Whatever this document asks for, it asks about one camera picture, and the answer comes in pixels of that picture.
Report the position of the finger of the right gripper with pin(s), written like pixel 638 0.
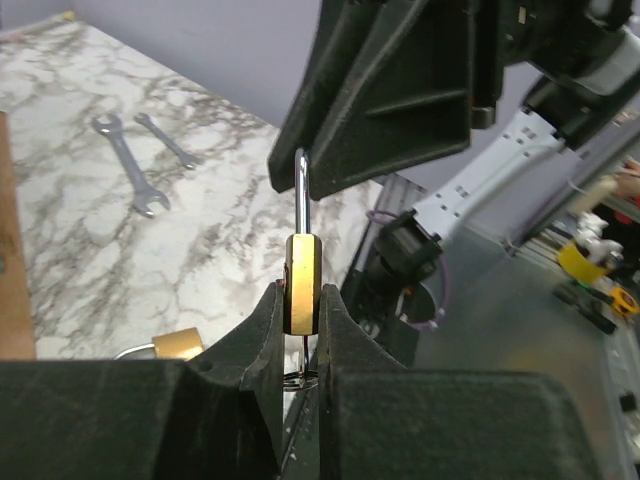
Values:
pixel 342 31

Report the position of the large silver wrench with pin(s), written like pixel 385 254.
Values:
pixel 144 193

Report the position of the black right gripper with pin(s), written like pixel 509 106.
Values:
pixel 406 98

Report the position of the yellow cup with figurine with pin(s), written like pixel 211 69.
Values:
pixel 588 257

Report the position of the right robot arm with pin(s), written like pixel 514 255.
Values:
pixel 407 249

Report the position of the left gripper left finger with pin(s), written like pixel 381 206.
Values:
pixel 217 416

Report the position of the small silver wrench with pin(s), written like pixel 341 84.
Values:
pixel 188 160

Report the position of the yellow tape measure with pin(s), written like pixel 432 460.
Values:
pixel 623 303

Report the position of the large brass padlock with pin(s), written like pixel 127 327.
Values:
pixel 183 344

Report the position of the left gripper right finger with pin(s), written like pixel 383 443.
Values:
pixel 488 425

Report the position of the wooden board stand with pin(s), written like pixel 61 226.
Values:
pixel 17 330

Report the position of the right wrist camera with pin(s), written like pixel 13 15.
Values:
pixel 589 64

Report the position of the white plastic bottle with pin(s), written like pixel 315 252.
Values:
pixel 595 194

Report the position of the small brass padlock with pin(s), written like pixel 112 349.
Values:
pixel 303 279

